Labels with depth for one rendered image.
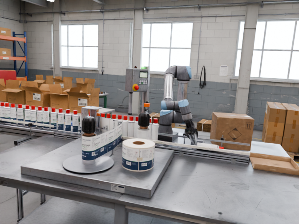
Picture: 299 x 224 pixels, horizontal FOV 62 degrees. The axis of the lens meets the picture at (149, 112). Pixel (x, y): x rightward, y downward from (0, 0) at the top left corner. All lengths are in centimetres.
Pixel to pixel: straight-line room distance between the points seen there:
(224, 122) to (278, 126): 295
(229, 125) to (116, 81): 654
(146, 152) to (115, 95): 704
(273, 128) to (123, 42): 526
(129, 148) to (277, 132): 388
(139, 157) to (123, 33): 706
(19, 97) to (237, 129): 356
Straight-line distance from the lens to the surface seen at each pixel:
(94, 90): 373
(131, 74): 205
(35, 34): 1070
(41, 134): 249
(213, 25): 743
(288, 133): 509
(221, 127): 216
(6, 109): 275
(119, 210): 140
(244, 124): 220
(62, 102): 405
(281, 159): 222
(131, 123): 207
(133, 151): 149
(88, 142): 154
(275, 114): 501
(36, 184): 156
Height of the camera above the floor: 149
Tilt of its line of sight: 10 degrees down
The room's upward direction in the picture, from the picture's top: 3 degrees clockwise
